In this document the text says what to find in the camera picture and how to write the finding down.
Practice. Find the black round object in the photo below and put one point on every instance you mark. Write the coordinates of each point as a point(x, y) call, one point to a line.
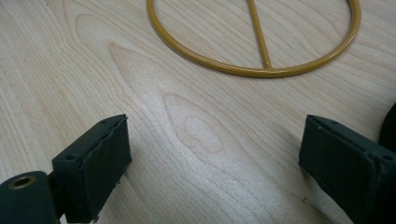
point(389, 130)

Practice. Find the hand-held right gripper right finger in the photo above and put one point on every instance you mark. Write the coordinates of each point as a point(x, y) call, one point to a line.
point(345, 158)

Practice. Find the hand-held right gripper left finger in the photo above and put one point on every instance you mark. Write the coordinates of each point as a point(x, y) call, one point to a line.
point(93, 168)

